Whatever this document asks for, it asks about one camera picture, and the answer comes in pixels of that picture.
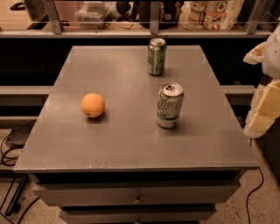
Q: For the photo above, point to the orange fruit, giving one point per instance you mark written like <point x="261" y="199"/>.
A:
<point x="92" y="105"/>

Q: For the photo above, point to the green soda can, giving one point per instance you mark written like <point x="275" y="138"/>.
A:
<point x="156" y="56"/>

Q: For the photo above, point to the dark bag on shelf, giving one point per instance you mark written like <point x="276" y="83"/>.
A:
<point x="168" y="13"/>

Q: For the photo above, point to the clear plastic container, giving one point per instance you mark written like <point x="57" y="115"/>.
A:
<point x="92" y="15"/>

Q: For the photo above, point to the metal shelf rail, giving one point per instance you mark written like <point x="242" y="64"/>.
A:
<point x="56" y="19"/>

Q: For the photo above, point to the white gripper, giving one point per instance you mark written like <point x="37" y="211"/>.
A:
<point x="273" y="57"/>

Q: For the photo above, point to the grey drawer cabinet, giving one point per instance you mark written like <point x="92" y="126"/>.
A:
<point x="122" y="167"/>

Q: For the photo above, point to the snack bag on shelf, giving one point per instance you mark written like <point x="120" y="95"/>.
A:
<point x="217" y="15"/>

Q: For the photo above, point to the white 7up soda can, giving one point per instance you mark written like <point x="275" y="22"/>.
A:
<point x="169" y="103"/>

